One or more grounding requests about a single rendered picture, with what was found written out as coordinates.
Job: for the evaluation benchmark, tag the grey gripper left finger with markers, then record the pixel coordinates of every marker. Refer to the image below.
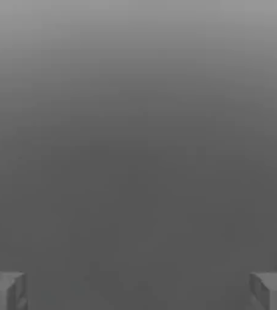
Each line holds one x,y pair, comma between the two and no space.
2,293

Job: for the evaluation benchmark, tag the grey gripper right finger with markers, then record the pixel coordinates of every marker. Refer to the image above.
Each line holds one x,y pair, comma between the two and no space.
274,293

